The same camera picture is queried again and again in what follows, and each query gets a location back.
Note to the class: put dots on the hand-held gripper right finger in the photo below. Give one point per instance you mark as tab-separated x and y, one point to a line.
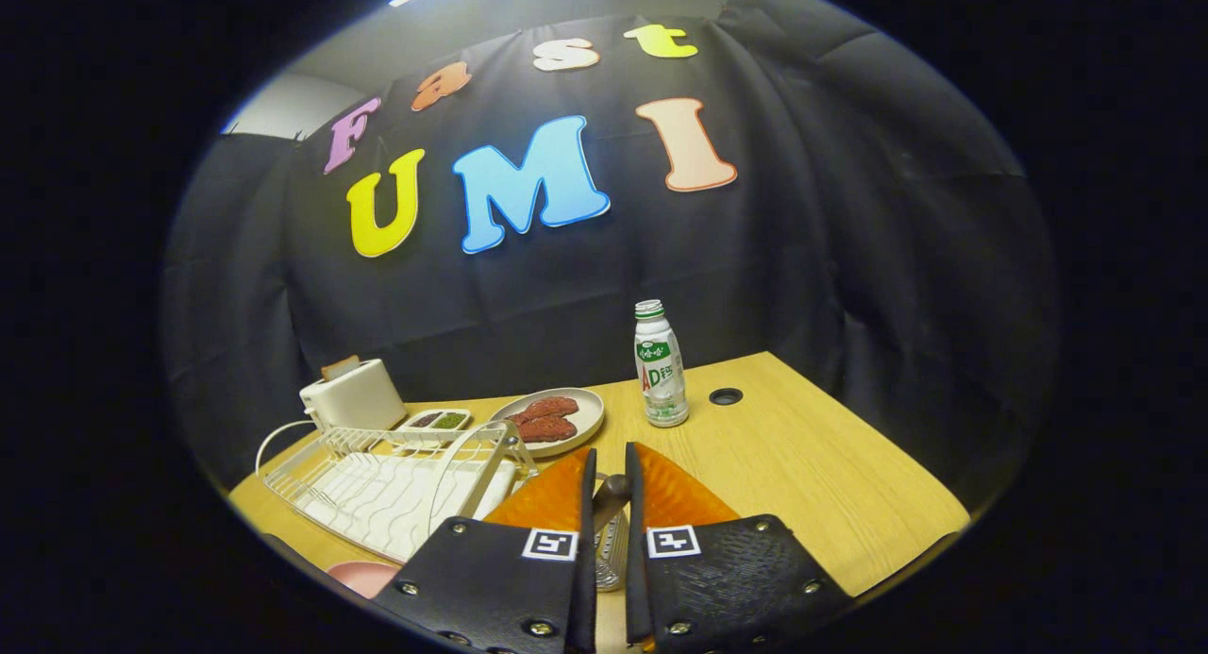
727	588

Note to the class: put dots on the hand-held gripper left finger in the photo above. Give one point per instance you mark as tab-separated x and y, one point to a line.
491	588

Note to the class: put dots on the pink plate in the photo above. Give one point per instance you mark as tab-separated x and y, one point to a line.
363	578

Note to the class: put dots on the beige round plate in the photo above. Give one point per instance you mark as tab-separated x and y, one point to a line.
587	413

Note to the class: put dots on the white ribbed drain tray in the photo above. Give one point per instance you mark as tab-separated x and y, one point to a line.
377	503

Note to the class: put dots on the red raw steak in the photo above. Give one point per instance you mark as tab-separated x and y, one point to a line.
547	429
547	409

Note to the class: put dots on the white divided snack tray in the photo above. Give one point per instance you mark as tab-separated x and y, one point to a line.
415	435

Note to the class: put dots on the pile of green beans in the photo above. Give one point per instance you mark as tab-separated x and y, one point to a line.
451	420

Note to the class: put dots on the pile of dark beans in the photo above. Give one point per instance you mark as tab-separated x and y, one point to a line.
426	419

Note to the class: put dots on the white green-label drink bottle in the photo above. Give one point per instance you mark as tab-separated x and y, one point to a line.
661	371

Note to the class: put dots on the cream toaster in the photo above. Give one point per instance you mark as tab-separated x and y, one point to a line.
354	401

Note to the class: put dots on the brown toast slice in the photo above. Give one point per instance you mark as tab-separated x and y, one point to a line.
338	367

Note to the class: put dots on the black backdrop cloth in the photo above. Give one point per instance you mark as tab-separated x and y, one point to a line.
755	258

